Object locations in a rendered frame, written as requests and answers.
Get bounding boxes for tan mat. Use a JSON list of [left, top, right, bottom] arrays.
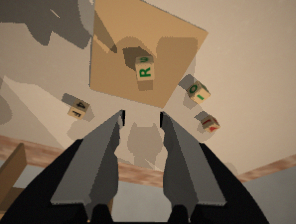
[[90, 0, 208, 108]]

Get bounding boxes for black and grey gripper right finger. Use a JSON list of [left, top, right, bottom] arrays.
[[160, 111, 269, 224]]

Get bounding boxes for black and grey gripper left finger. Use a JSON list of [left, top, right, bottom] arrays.
[[0, 109, 125, 224]]

